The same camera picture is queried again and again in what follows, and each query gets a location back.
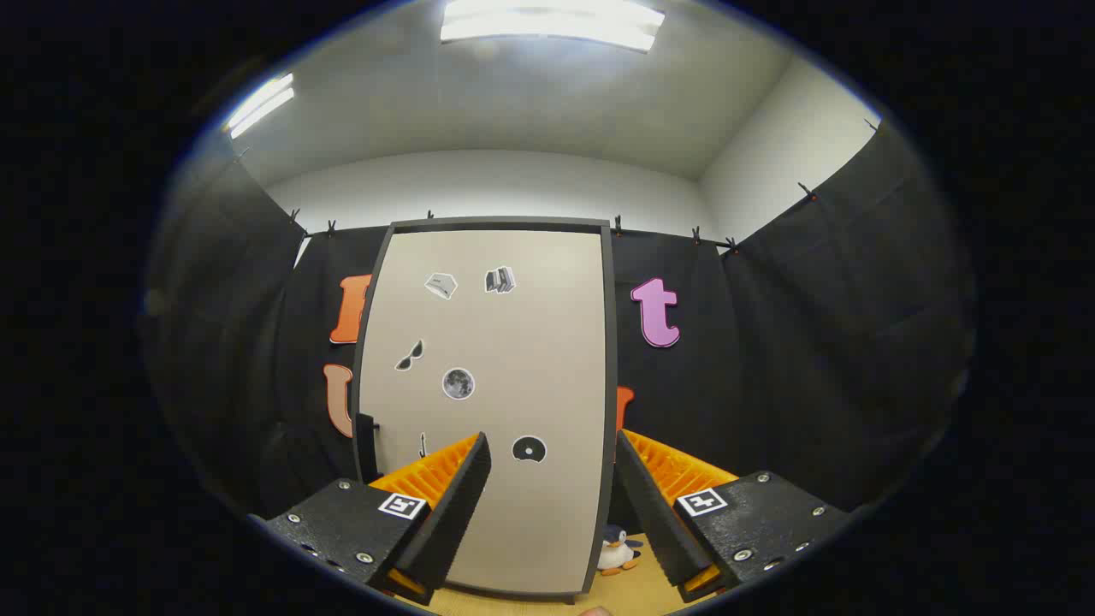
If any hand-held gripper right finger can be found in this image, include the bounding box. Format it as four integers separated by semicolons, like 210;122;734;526
614;428;855;604

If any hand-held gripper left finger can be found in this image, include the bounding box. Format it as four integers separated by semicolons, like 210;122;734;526
252;432;493;607

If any black door handle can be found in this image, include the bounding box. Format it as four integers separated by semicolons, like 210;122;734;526
355;413;380;484

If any beige shoe cabinet door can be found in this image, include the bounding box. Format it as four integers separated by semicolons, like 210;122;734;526
359;229;607;596

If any grey shoe cabinet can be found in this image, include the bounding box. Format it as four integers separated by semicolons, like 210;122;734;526
351;216;620;605

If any penguin plush toy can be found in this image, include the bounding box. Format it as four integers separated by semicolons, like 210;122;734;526
596;524;644;576

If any black backdrop cloth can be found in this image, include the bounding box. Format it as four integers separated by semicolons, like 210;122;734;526
141;120;976;523

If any row of black cloth clips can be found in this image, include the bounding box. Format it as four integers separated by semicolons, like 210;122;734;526
235;120;882;253

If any narrow ceiling light panel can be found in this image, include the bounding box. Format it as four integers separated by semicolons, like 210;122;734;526
224;73;296;140

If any large ceiling light panel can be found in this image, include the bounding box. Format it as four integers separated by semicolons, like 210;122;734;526
441;0;666;54

